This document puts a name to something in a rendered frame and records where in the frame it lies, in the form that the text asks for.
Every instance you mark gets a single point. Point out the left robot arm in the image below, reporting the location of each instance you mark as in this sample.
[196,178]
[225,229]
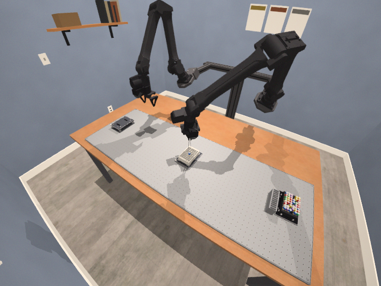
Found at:
[280,59]

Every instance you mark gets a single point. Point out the black vial rack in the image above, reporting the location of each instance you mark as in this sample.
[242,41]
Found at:
[286,213]

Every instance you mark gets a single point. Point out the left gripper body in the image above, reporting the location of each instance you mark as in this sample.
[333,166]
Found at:
[186,132]

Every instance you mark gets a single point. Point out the cream grid rack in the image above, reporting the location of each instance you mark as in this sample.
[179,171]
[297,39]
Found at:
[185,158]

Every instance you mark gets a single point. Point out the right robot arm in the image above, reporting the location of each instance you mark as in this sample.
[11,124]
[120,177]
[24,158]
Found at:
[156,10]

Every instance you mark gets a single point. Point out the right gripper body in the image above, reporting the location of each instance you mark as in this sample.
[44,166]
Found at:
[149,96]

